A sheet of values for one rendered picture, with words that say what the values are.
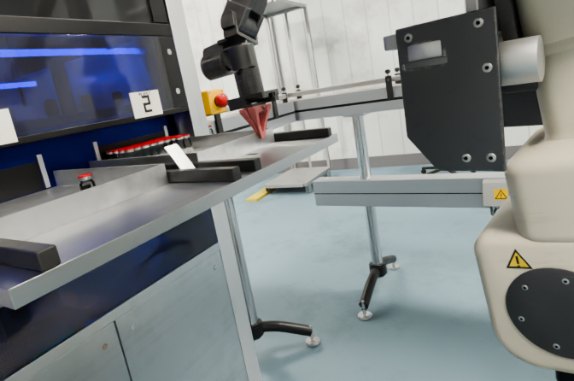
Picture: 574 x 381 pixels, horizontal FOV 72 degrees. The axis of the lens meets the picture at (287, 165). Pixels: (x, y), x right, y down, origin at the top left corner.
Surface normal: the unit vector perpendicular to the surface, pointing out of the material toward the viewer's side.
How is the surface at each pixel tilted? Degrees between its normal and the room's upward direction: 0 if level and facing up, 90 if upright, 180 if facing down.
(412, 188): 90
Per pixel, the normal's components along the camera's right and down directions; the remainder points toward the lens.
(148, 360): 0.85, -0.04
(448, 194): -0.50, 0.25
